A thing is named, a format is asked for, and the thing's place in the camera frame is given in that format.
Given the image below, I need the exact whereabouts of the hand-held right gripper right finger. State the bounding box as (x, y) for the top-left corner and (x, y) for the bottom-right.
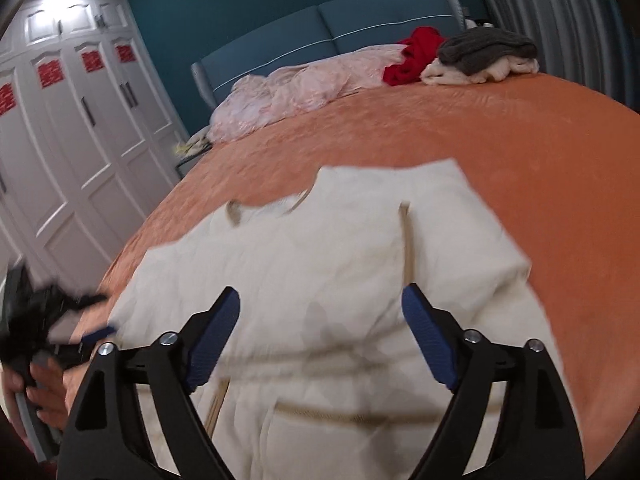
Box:
(401, 283), (586, 480)

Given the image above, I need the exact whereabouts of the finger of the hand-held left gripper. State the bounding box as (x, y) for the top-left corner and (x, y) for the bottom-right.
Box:
(50, 286), (107, 311)
(55, 325), (119, 361)

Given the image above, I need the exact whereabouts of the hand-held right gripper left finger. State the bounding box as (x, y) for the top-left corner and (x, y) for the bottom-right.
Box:
(57, 286), (241, 480)

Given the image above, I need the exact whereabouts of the cream fleece garment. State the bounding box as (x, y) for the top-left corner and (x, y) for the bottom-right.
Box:
(102, 157), (568, 480)

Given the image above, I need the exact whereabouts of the grey and cream clothes pile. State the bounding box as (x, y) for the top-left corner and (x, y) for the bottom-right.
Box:
(421, 55), (542, 86)

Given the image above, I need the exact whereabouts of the person's left hand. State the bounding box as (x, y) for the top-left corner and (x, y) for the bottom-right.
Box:
(2, 357), (94, 430)

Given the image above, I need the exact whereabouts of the white wardrobe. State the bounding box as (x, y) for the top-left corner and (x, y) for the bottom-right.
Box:
(0, 0), (183, 301)

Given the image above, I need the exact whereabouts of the dark nightstand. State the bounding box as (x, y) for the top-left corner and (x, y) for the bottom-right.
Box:
(172, 145), (213, 181)

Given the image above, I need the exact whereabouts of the yellow white cloth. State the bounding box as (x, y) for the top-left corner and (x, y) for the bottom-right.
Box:
(170, 127), (213, 157)

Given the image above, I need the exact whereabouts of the orange bed blanket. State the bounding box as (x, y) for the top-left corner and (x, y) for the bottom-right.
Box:
(97, 71), (640, 471)

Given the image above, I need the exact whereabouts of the pink crumpled quilt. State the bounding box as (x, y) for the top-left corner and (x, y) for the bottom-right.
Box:
(207, 44), (408, 143)

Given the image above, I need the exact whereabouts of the red garment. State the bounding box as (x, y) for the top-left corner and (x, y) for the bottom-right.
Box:
(382, 26), (447, 87)

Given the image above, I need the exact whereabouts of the grey knitted sweater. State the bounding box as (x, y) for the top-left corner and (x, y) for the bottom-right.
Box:
(437, 27), (538, 75)

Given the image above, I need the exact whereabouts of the blue padded headboard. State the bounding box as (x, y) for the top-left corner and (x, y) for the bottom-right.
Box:
(191, 0), (468, 111)

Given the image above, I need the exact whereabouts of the grey curtain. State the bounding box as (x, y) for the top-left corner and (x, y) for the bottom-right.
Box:
(465, 0), (640, 111)

